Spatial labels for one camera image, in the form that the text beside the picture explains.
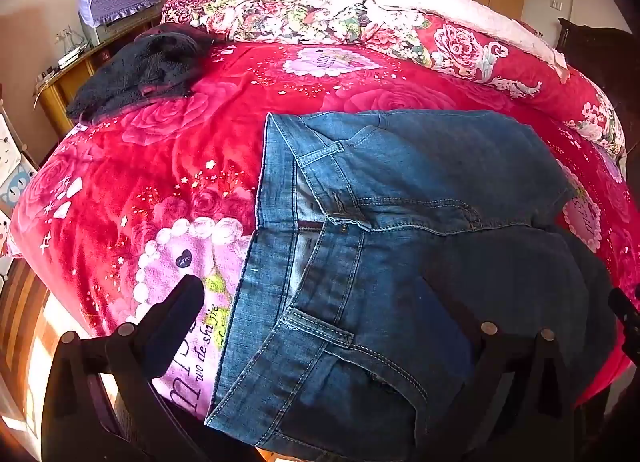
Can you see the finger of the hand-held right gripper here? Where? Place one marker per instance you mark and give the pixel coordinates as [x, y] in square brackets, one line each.
[625, 314]

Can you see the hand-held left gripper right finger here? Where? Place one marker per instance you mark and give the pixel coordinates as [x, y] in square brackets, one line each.
[427, 299]

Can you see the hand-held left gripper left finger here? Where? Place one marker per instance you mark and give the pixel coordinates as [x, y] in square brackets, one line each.
[184, 303]

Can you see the blue denim pants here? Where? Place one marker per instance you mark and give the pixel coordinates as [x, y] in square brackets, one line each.
[400, 222]

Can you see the red rose print blanket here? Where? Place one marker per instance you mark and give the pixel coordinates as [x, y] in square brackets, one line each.
[150, 182]

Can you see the cartoon print storage cabinet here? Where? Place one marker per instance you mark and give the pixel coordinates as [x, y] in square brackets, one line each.
[12, 177]

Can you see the black fuzzy garment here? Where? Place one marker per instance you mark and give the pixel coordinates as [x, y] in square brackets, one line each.
[135, 67]

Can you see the wooden cabinet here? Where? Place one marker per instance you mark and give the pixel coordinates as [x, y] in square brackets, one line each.
[65, 87]

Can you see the dark wooden headboard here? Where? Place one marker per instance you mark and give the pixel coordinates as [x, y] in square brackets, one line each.
[605, 57]

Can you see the grey appliance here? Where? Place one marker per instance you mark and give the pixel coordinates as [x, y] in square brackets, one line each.
[100, 32]

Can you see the white fleece blanket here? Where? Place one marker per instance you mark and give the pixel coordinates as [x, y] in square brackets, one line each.
[450, 2]

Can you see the floral quilt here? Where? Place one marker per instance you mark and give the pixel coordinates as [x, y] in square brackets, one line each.
[280, 7]

